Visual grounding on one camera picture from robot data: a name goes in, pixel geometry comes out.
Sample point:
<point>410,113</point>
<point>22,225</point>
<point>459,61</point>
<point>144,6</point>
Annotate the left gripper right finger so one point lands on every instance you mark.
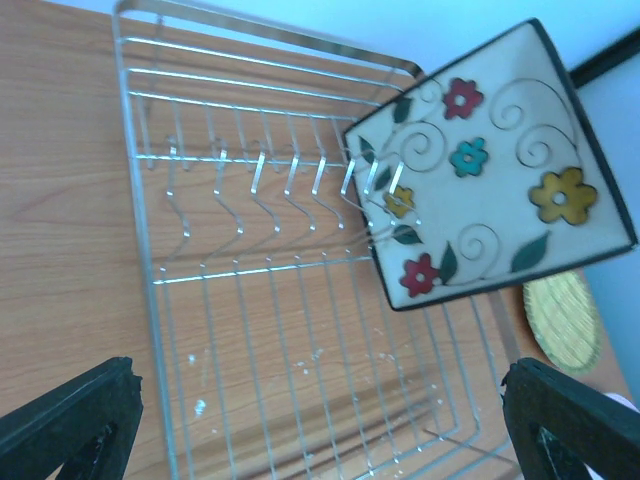
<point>561,428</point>

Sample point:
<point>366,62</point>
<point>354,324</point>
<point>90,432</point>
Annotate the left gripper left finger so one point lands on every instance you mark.
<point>82,429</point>

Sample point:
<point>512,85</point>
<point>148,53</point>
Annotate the wire metal dish rack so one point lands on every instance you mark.
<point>277,355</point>

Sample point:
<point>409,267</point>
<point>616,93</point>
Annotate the square floral plate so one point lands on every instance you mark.
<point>485,174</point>

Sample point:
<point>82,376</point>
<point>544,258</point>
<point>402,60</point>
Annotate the pink round plate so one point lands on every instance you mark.
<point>622,400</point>

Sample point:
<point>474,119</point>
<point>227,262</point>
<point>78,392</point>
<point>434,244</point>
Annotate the round woven bamboo plate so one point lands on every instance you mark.
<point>562,315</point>

